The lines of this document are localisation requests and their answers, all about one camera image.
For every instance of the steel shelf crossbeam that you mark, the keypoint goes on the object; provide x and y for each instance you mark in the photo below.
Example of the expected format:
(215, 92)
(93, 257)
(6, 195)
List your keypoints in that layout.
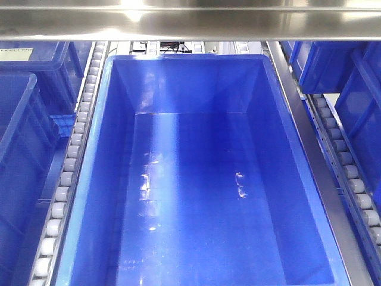
(190, 20)

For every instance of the large blue target crate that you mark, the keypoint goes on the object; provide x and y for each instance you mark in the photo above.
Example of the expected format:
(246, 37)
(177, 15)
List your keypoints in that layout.
(194, 174)

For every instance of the blue crate upper right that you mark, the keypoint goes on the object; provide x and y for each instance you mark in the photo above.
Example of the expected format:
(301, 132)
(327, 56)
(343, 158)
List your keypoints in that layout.
(321, 66)

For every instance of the blue crate rear left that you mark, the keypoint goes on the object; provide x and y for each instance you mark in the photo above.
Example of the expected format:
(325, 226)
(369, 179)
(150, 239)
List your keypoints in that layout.
(58, 66)

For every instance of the blue crate left neighbour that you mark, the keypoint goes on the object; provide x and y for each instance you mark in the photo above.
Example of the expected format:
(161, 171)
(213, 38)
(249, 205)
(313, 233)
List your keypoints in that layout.
(28, 140)

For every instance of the blue crate neighbour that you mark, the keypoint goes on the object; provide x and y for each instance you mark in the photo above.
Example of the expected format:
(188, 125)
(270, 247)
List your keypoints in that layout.
(28, 140)
(358, 108)

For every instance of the blue crate right neighbour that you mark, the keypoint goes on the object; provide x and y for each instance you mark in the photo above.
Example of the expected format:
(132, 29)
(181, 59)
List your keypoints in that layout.
(358, 108)

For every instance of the right white roller track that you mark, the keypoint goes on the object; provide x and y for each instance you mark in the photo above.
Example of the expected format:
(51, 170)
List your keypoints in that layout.
(347, 170)

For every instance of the white roller track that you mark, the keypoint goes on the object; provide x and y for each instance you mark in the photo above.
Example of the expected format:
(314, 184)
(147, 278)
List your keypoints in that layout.
(347, 170)
(45, 264)

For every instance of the left white roller track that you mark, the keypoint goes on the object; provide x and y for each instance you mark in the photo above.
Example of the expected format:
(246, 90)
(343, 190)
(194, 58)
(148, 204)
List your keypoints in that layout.
(45, 264)

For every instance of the steel divider rail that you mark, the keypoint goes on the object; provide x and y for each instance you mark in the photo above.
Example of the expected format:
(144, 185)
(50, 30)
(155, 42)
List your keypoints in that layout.
(309, 133)

